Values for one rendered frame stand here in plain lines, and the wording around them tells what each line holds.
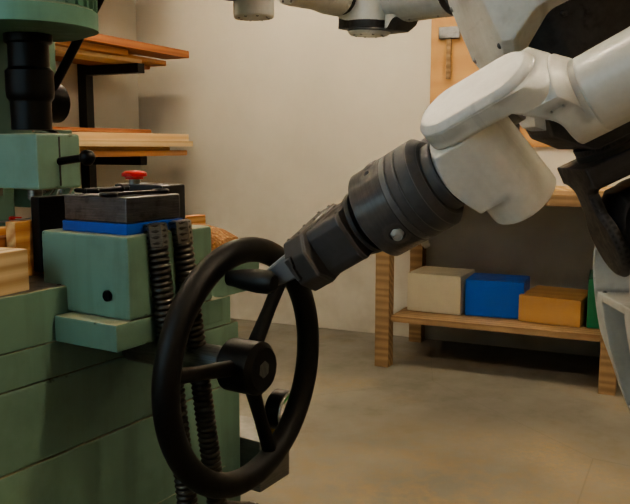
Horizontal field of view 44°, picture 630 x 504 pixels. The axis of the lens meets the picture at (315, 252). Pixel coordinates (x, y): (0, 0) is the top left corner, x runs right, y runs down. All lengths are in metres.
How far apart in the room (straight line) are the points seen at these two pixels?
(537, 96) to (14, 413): 0.61
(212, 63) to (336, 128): 0.90
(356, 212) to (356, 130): 3.70
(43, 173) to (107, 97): 3.88
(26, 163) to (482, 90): 0.61
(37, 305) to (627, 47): 0.63
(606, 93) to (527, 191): 0.11
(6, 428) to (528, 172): 0.58
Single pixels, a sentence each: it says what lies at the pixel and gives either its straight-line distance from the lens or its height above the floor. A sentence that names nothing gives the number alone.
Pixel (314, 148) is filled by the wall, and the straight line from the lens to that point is 4.50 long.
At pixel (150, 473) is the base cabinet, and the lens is 1.07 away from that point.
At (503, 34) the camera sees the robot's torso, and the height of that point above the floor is 1.18.
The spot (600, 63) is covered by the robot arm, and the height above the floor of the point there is 1.12.
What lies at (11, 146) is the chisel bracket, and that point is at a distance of 1.07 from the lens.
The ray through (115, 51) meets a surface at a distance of 4.23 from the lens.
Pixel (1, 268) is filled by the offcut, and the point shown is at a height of 0.93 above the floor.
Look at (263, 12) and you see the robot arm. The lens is 1.29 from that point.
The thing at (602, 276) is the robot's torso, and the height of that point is 0.87.
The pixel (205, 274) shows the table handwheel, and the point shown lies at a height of 0.93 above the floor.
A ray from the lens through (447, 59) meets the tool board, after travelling 4.22.
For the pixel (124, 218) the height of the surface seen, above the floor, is 0.98.
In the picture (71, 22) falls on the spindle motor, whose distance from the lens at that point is 1.03.
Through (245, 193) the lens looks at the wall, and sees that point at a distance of 4.72.
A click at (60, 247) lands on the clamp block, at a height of 0.94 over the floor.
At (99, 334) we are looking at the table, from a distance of 0.86.
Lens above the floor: 1.05
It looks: 8 degrees down
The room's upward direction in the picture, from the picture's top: straight up
